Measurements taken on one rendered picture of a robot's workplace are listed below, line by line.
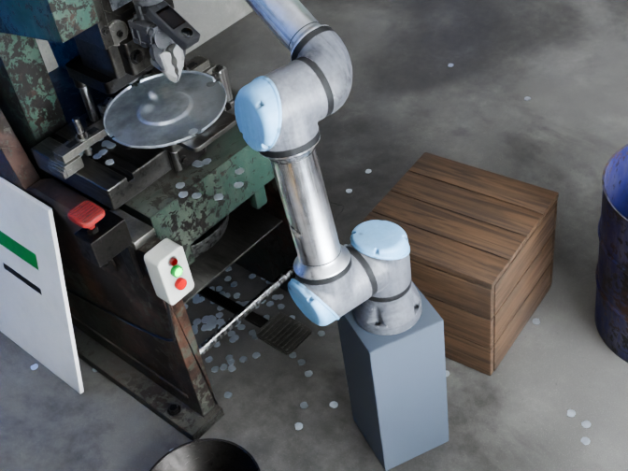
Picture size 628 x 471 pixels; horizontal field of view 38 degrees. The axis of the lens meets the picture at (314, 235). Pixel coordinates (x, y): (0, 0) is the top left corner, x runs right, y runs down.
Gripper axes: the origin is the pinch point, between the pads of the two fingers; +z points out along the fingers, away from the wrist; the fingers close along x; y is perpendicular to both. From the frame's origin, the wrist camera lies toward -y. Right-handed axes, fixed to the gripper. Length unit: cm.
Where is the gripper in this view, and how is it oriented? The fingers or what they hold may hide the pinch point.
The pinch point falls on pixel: (177, 78)
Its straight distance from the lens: 201.9
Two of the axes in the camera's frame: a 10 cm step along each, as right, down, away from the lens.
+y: -7.5, -3.7, 5.5
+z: 1.2, 7.3, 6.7
